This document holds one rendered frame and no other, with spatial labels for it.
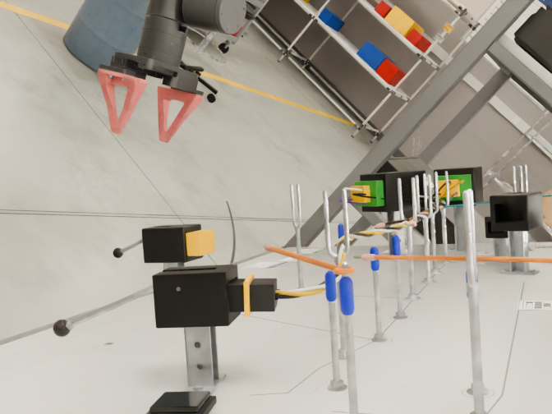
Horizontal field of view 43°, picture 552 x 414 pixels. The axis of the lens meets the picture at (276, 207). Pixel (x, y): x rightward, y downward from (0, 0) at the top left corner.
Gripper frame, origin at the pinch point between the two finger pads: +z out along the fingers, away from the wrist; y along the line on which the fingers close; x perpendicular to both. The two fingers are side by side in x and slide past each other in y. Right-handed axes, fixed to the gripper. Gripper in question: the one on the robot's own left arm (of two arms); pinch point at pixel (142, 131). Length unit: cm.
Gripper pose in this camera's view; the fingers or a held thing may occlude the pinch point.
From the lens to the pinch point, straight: 95.4
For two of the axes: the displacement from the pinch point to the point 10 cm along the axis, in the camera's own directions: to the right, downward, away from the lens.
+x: -8.4, -2.6, 4.7
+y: 4.8, 0.3, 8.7
